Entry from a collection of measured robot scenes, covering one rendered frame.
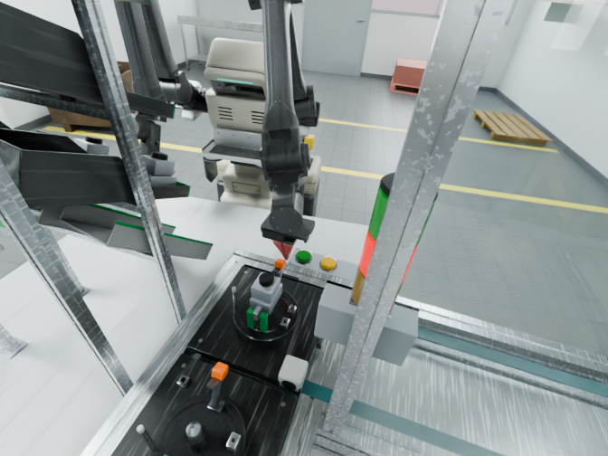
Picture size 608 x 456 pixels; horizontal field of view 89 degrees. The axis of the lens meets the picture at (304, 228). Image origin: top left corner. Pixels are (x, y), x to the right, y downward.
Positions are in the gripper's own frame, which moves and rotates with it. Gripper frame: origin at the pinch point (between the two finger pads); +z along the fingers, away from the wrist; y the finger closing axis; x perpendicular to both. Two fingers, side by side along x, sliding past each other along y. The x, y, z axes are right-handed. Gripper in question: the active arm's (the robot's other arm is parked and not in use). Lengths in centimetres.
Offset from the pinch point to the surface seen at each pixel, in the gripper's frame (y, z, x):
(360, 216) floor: 4, 105, 175
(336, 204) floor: -20, 104, 183
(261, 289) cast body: -0.3, -2.5, -13.3
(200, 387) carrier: -5.3, 9.0, -28.9
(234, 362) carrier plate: -1.9, 9.0, -22.6
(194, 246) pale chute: -21.0, 0.1, -5.2
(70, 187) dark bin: -23.5, -24.9, -23.5
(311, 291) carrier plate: 6.8, 8.9, -0.6
